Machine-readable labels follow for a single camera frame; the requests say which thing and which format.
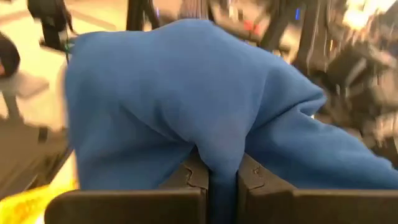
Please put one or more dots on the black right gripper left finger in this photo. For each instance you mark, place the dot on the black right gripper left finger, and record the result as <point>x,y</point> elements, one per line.
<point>140,205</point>

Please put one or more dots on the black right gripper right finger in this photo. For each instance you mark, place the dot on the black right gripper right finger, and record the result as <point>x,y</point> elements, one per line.
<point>280,205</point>

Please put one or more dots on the dark blue fleece cloth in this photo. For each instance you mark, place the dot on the dark blue fleece cloth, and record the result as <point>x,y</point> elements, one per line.
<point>186,93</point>

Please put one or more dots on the yellow plastic basket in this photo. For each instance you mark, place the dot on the yellow plastic basket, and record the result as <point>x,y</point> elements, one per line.
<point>25,205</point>

